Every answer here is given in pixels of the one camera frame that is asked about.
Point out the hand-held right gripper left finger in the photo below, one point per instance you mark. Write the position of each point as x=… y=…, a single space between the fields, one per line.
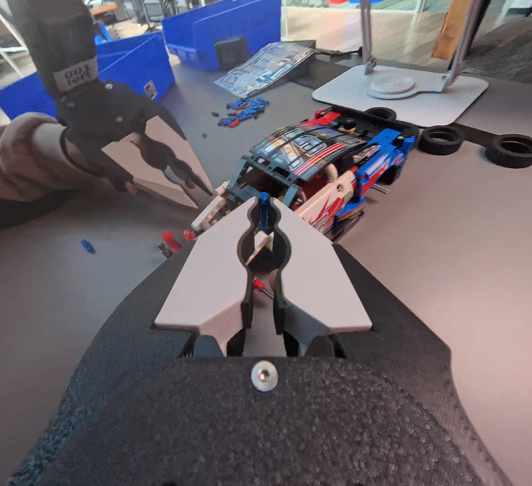
x=203 y=286

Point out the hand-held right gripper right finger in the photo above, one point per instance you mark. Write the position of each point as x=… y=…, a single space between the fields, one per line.
x=324 y=286

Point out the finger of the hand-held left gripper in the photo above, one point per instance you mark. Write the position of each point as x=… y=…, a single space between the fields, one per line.
x=174 y=141
x=141 y=170

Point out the long blue brick pin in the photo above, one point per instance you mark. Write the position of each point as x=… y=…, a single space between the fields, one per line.
x=264 y=207

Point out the toy brick race car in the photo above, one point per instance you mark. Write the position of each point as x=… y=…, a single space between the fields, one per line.
x=311 y=149

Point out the grey desk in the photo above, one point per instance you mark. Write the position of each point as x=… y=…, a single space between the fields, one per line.
x=436 y=245

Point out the person's left hand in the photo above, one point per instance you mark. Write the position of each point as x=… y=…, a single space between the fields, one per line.
x=131 y=188

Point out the large blue plastic bin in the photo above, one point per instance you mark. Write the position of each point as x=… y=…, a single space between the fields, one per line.
x=133 y=62

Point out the pile of blue red pins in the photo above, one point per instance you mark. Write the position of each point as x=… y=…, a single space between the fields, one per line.
x=245 y=110

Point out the small black device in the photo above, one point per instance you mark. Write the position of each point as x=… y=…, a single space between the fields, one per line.
x=230 y=53

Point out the shiny sticker sheet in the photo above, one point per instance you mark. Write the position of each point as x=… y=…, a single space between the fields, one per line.
x=266 y=66

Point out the black rubber toy tyre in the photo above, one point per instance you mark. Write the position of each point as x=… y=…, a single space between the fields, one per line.
x=380 y=112
x=426 y=146
x=494 y=157

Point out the white book stand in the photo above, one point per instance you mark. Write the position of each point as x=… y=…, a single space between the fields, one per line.
x=353 y=91

